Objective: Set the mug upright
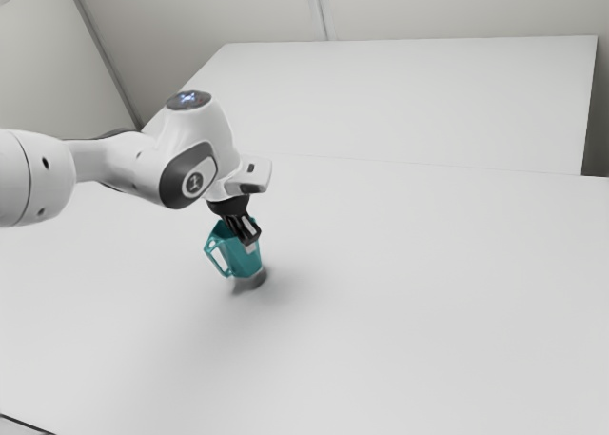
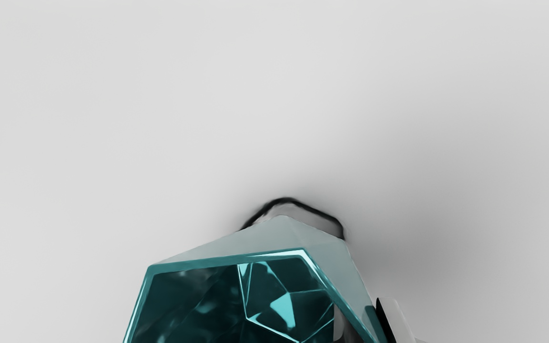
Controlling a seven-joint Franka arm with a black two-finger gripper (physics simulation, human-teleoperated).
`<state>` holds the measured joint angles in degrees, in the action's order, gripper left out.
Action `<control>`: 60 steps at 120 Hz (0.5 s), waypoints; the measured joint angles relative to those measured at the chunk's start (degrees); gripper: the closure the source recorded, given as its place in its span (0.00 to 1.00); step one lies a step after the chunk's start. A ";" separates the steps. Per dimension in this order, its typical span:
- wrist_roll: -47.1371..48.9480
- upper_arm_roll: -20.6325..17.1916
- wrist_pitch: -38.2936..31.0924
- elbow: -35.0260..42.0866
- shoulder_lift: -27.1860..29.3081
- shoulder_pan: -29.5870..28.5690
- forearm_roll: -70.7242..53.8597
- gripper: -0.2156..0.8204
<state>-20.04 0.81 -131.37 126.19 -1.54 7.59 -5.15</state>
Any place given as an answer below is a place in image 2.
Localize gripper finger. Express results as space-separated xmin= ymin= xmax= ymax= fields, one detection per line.
xmin=375 ymin=297 xmax=428 ymax=343

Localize teal faceted mug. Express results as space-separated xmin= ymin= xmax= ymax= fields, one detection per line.
xmin=123 ymin=215 xmax=388 ymax=343

